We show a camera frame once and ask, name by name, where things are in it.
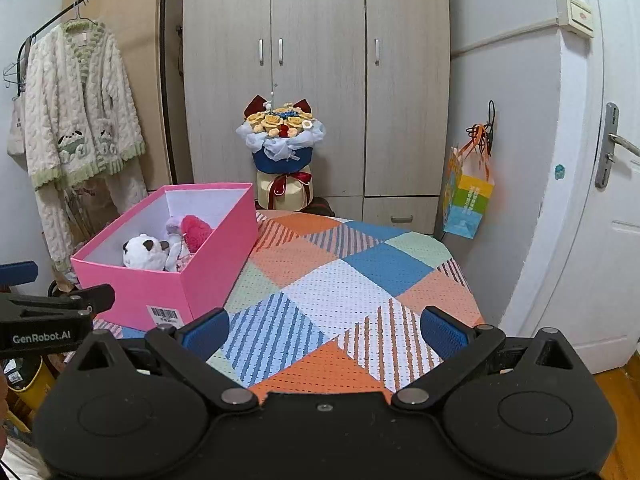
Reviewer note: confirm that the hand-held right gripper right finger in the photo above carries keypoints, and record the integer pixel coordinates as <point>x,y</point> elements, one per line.
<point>445,334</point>

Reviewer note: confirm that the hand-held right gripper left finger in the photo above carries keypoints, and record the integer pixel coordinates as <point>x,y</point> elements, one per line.
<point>205,334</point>

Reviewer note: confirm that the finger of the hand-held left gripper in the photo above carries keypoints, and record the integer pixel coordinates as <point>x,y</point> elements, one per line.
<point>75,300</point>
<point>20,274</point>

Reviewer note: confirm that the pink cardboard box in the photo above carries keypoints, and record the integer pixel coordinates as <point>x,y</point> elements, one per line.
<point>130,292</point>

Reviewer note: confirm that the white brown plush toy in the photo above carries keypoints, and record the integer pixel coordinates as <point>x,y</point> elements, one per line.
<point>145,255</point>

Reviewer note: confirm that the pink plush toy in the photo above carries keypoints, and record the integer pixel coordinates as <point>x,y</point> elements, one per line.
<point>196,232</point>

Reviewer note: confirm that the purple plush toy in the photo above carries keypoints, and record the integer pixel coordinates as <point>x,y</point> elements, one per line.
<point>174,225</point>

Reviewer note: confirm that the patchwork tablecloth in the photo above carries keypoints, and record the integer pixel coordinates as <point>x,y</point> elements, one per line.
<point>350,285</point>

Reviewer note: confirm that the fluffy cream pajama pants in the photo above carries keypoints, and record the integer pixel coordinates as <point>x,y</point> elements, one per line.
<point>125,190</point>

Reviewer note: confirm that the colourful paper gift bag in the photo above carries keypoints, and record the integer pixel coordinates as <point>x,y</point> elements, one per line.
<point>467,200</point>

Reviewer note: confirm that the cream canvas tote bag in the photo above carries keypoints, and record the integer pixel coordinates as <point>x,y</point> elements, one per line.
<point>16,135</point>

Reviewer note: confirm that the white door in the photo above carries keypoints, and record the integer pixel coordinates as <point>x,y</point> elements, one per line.
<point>575,260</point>

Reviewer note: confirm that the fluffy cream pajama jacket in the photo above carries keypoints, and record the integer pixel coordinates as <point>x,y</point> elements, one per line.
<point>75,110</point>

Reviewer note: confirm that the yellow flower bouquet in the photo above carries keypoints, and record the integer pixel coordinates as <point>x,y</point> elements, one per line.
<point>280,130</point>

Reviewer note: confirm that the black clothes rack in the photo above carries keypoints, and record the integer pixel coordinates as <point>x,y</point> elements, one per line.
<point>166,85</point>

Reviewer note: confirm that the beige wooden wardrobe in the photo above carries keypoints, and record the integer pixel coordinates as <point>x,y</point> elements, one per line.
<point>320,85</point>

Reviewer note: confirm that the light wooden board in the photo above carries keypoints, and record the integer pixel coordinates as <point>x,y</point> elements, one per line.
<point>135,10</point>

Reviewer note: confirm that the cream wall switch box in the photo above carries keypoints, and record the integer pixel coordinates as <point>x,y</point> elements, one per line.
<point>577,15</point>

